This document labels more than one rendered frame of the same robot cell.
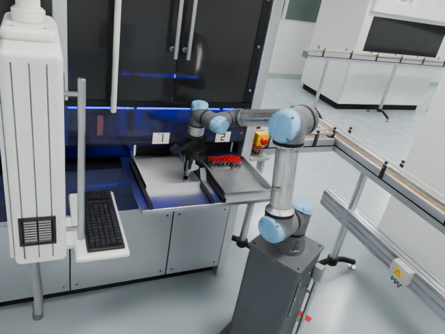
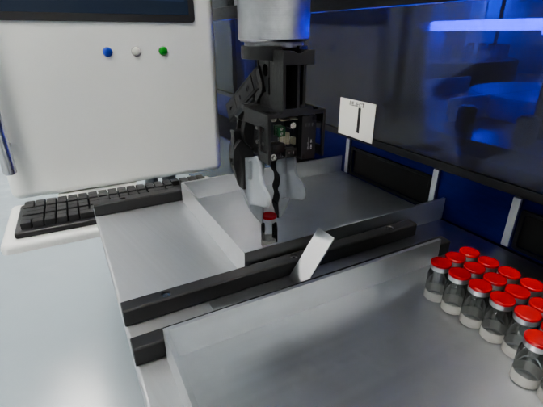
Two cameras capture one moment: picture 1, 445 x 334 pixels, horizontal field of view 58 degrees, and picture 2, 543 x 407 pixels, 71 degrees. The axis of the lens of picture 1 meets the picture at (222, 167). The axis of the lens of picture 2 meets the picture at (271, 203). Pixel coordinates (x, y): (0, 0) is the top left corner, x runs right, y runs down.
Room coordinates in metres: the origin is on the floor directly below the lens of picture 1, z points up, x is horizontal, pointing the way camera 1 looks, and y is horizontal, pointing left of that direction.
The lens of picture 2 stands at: (1.69, -0.29, 1.15)
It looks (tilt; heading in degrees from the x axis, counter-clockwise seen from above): 24 degrees down; 90
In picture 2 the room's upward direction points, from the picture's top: straight up
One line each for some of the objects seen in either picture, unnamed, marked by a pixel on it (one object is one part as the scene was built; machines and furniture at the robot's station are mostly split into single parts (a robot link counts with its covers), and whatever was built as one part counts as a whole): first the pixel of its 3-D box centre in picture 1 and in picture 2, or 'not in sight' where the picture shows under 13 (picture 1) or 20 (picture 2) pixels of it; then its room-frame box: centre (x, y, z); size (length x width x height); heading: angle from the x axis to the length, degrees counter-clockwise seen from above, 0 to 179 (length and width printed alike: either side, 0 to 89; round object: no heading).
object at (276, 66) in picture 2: (195, 145); (277, 103); (1.69, 0.14, 1.07); 0.09 x 0.08 x 0.12; 118
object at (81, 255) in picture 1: (86, 223); (124, 202); (1.35, 0.51, 0.79); 0.45 x 0.28 x 0.03; 27
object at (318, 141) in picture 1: (286, 138); not in sight; (2.39, -0.36, 0.92); 0.69 x 0.16 x 0.16; 118
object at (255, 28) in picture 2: (195, 129); (276, 24); (1.69, 0.15, 1.16); 0.08 x 0.08 x 0.05
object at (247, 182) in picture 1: (234, 175); (419, 377); (1.80, -0.07, 0.90); 0.34 x 0.26 x 0.04; 28
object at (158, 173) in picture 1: (163, 168); (305, 199); (1.74, 0.28, 0.90); 0.34 x 0.26 x 0.04; 28
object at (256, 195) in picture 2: (193, 167); (259, 194); (1.67, 0.14, 0.97); 0.06 x 0.03 x 0.09; 118
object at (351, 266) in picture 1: (330, 264); not in sight; (2.31, -0.88, 0.07); 0.50 x 0.08 x 0.14; 118
